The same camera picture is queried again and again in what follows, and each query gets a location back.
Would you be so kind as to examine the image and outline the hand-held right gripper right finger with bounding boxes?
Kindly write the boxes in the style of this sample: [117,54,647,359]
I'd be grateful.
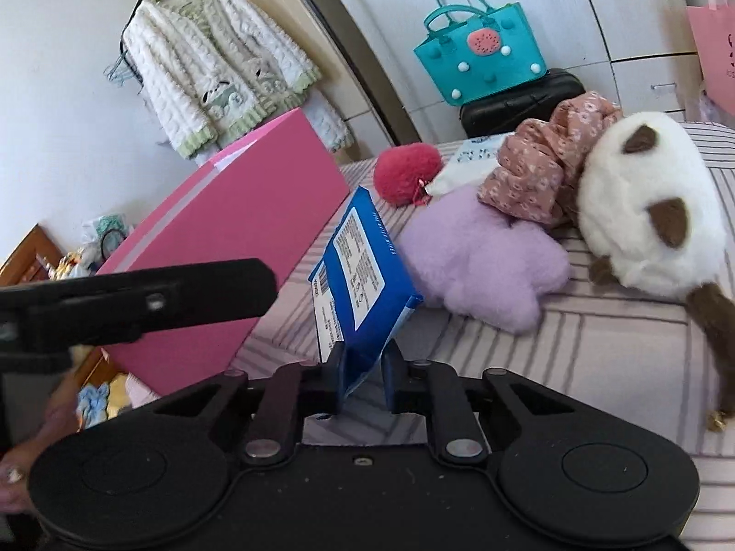
[384,343,575,468]

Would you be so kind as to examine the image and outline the blue wet wipes pack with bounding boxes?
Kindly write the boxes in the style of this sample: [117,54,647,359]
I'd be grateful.
[308,185,424,407]

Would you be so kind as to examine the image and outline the white cat plush toy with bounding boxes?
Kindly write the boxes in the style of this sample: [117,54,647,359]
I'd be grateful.
[577,110,735,433]

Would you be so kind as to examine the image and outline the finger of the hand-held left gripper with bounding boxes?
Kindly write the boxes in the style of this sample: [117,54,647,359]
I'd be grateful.
[0,258,279,352]

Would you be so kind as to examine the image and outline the white tissue pack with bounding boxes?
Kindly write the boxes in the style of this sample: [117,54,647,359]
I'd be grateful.
[425,133,515,196]

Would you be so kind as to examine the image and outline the black clothes rack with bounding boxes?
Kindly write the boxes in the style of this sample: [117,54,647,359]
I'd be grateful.
[118,0,173,90]

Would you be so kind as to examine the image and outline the black suitcase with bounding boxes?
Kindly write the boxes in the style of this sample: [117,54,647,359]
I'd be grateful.
[459,67,587,140]

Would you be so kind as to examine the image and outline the striped bed sheet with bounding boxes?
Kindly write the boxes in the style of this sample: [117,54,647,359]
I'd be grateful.
[230,120,735,529]

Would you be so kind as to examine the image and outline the white and green knit cardigan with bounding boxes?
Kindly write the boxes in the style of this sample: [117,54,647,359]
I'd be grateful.
[122,0,354,162]

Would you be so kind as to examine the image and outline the pink floral cloth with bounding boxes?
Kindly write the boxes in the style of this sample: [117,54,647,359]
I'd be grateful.
[476,90,624,229]

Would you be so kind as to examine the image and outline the teal tote bag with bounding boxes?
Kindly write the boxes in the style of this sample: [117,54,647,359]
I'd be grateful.
[413,0,549,107]

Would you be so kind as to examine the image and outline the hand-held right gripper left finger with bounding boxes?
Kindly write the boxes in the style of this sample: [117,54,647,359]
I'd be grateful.
[150,342,351,468]

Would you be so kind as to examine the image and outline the dark upright frame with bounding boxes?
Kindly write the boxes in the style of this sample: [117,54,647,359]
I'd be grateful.
[276,0,411,147]

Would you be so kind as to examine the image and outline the wooden furniture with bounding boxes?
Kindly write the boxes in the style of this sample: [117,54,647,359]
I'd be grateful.
[0,224,67,288]

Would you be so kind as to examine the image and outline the person's left hand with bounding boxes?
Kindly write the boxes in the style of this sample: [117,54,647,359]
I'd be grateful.
[0,379,79,516]

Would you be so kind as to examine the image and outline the white wardrobe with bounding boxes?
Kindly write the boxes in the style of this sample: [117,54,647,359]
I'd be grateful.
[310,0,735,144]

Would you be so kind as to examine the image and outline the pink storage box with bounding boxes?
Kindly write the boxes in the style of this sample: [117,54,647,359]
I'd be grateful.
[95,108,352,399]

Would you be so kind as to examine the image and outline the purple plush toy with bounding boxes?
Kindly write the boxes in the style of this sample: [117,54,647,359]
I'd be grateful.
[399,188,572,335]

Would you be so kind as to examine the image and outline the red fluffy pompom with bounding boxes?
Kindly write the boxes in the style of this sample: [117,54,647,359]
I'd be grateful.
[373,141,444,208]

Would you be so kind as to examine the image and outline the pink paper bag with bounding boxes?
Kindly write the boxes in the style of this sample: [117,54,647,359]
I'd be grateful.
[686,5,735,127]

